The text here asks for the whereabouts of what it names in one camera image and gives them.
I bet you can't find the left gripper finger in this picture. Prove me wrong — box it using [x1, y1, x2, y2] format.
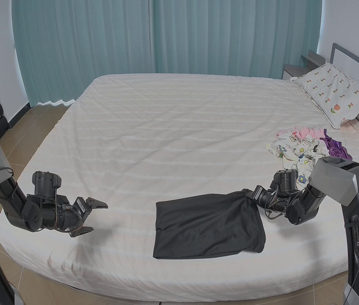
[86, 197, 109, 209]
[71, 226, 94, 237]

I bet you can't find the bed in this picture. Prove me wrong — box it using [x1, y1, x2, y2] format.
[0, 43, 359, 301]

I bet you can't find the white printed pillow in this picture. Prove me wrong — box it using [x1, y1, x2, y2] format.
[292, 62, 359, 129]

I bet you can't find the black T-shirt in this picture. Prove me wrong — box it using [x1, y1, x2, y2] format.
[152, 188, 266, 260]

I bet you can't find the white printed garment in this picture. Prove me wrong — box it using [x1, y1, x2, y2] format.
[266, 129, 330, 190]

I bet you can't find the purple garment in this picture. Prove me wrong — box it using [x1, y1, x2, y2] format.
[320, 129, 353, 161]

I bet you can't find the pink garment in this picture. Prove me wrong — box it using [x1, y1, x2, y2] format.
[277, 126, 327, 140]

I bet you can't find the blue-green curtain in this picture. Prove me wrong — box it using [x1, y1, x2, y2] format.
[151, 0, 323, 80]
[12, 0, 154, 107]

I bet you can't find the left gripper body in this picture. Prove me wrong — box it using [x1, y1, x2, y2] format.
[56, 197, 92, 235]

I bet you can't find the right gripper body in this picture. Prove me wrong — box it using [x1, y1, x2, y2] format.
[252, 185, 278, 210]

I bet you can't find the grey bedside table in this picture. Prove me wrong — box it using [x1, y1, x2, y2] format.
[282, 50, 326, 80]

